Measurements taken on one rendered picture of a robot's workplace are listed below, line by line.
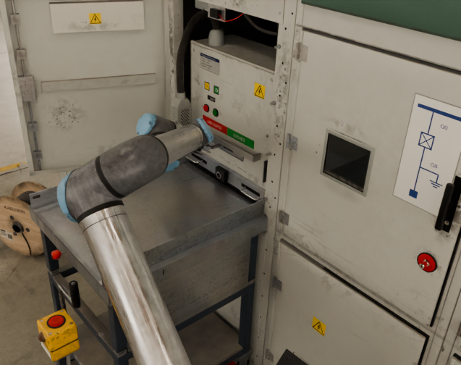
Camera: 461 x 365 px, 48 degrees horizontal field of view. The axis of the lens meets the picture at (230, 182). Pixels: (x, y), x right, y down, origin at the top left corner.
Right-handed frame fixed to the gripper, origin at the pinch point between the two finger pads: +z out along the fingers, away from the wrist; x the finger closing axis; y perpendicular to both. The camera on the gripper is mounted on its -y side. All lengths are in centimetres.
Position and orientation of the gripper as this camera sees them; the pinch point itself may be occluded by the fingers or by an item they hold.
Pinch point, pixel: (209, 145)
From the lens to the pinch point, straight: 212.8
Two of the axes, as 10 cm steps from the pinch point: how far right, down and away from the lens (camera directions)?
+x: 4.1, -9.0, -1.4
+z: 6.4, 1.8, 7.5
